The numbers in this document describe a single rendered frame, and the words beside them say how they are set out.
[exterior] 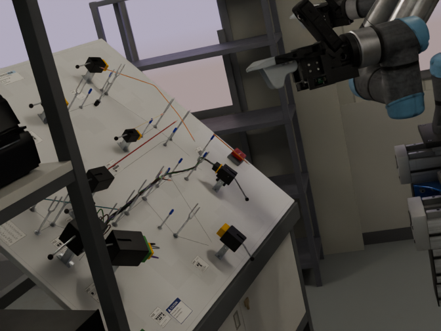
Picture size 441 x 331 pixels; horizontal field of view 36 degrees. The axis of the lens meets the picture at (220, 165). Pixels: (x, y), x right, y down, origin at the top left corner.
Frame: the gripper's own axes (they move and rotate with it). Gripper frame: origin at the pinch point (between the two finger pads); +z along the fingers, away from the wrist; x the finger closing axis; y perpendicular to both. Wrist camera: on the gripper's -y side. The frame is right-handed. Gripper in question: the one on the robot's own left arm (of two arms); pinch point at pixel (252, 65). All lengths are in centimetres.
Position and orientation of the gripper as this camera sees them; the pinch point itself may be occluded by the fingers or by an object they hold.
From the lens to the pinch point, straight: 127.3
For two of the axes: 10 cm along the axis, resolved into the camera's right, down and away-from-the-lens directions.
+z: -9.4, 2.7, -2.0
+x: -2.3, -0.7, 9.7
